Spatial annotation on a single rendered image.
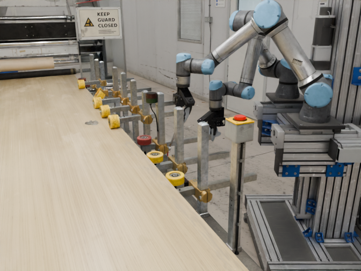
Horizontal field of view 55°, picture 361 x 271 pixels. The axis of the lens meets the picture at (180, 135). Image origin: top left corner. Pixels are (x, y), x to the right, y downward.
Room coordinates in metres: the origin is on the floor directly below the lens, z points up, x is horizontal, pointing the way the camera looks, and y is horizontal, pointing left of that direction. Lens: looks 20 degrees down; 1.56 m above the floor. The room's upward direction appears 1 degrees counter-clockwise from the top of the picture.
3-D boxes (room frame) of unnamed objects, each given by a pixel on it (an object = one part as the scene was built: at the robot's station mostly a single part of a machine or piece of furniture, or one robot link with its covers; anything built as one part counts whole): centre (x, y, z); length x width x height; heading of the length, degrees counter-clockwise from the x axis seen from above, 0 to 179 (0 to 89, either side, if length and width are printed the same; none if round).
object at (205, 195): (1.36, -0.08, 0.81); 0.13 x 0.06 x 0.05; 24
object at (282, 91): (2.17, -0.69, 1.09); 0.15 x 0.15 x 0.10
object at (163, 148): (1.81, 0.12, 0.85); 0.13 x 0.06 x 0.05; 24
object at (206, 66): (1.76, -0.12, 1.30); 0.11 x 0.11 x 0.08; 70
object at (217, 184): (1.41, -0.16, 0.81); 0.43 x 0.03 x 0.04; 114
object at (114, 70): (2.71, 0.51, 0.92); 0.03 x 0.03 x 0.48; 24
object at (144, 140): (1.80, 0.20, 0.85); 0.08 x 0.08 x 0.11
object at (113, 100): (2.54, 0.37, 0.95); 0.50 x 0.04 x 0.04; 114
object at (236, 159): (1.09, -0.20, 0.93); 0.05 x 0.04 x 0.45; 24
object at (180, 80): (1.78, -0.01, 1.22); 0.08 x 0.08 x 0.05
